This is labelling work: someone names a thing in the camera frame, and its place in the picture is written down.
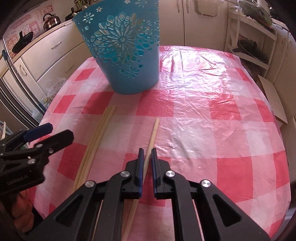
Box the wooden chopstick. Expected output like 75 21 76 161
76 105 117 188
71 105 116 193
121 118 160 241

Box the pink checkered tablecloth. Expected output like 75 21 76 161
30 46 291 236

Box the black wok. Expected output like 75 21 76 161
12 31 34 54

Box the steel kettle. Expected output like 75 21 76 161
43 13 61 32

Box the blue perforated plastic basket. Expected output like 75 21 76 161
72 1 159 94

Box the white wooden step stool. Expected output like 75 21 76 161
258 75 288 126

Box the white rolling shelf cart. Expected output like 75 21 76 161
224 9 278 77

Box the green plastic bag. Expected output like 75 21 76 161
237 0 273 27

